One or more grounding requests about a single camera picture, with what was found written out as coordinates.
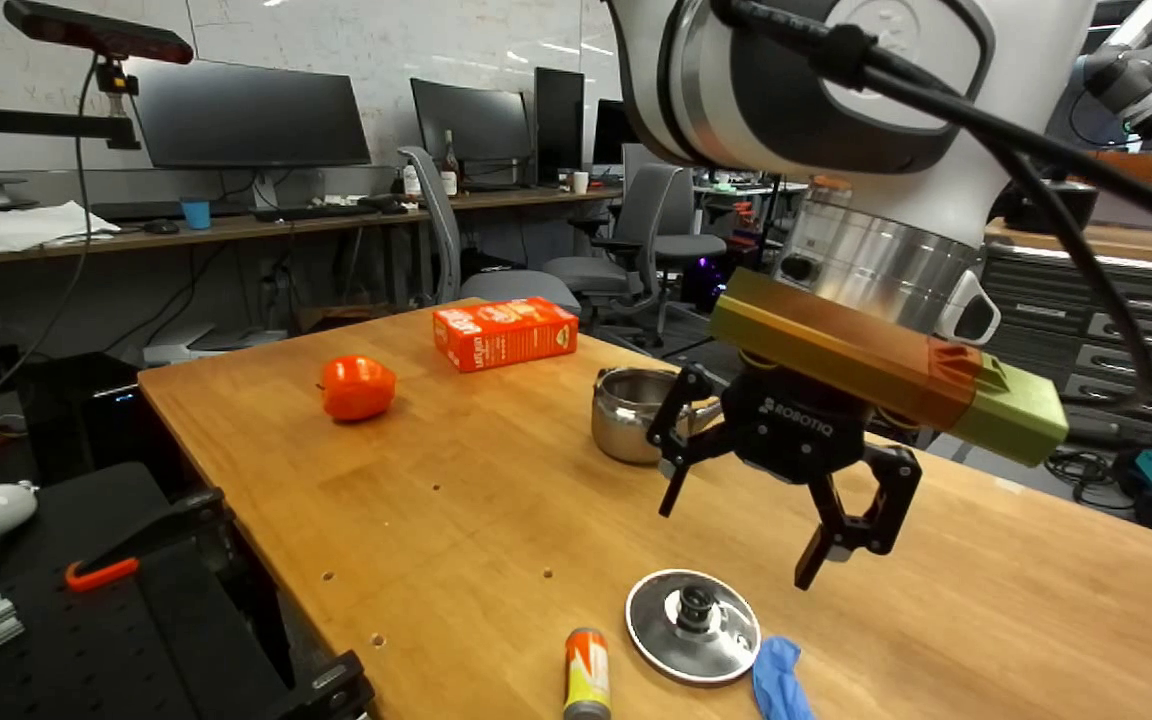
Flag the silver pot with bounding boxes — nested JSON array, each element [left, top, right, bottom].
[[586, 365, 729, 471]]

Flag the grey mesh office chair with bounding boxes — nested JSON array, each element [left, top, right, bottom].
[[392, 138, 586, 319]]

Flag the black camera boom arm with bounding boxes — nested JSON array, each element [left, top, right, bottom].
[[0, 101, 143, 150]]

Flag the orange cracker box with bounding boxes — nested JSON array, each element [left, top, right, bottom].
[[426, 293, 584, 375]]

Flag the black computer tower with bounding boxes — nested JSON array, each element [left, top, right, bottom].
[[10, 351, 146, 493]]

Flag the white paper stack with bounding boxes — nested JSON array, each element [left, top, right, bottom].
[[0, 196, 125, 257]]

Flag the black stereo camera bar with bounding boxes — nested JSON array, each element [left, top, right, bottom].
[[0, 0, 194, 68]]

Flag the blue rubber glove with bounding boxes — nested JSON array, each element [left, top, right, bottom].
[[748, 630, 818, 720]]

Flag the long wooden office desk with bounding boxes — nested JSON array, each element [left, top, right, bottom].
[[0, 181, 629, 276]]

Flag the grey drawer cabinet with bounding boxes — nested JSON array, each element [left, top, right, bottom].
[[973, 214, 1152, 453]]

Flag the yellow orange small tube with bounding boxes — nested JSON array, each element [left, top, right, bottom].
[[559, 624, 614, 720]]

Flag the large black computer monitor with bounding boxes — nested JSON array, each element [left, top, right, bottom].
[[131, 61, 377, 172]]

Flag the dark glass bottle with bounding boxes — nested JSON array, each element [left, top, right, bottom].
[[437, 127, 462, 199]]

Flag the silver pot lid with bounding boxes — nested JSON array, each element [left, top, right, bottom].
[[618, 565, 766, 692]]

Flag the orange handled clamp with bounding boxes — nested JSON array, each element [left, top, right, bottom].
[[59, 553, 146, 594]]

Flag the red plastic tomato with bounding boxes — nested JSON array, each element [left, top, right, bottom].
[[316, 348, 405, 428]]

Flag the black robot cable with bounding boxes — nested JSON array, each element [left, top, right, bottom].
[[710, 0, 1152, 397]]

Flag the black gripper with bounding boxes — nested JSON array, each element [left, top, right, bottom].
[[643, 360, 927, 590]]

